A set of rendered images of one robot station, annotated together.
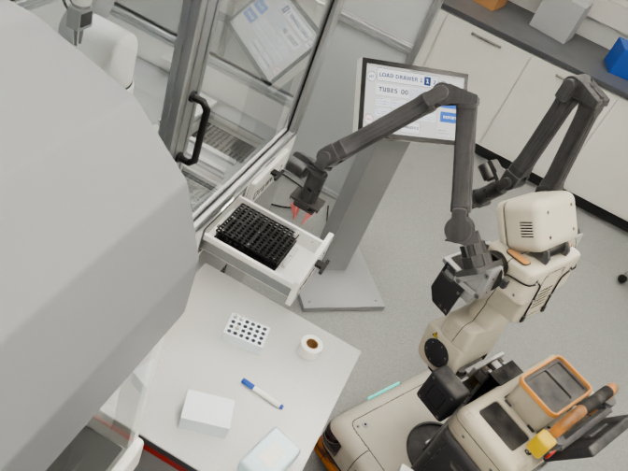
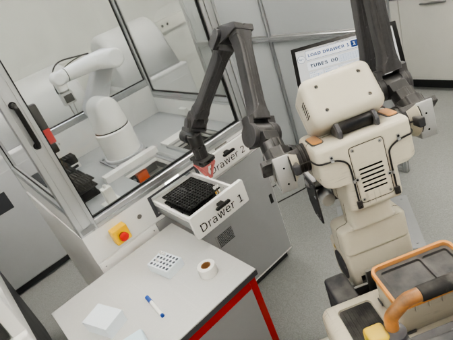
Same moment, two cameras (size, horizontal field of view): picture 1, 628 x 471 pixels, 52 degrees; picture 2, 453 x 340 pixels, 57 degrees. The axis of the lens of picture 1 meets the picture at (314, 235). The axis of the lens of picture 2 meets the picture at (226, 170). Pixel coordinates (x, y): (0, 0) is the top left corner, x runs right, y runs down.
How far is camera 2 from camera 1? 1.46 m
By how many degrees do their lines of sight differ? 43
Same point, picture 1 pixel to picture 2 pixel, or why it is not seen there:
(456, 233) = (248, 138)
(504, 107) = not seen: outside the picture
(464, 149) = (242, 67)
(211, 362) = (135, 286)
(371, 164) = not seen: hidden behind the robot
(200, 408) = (96, 316)
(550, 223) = (323, 96)
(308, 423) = (177, 328)
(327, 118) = not seen: hidden behind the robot
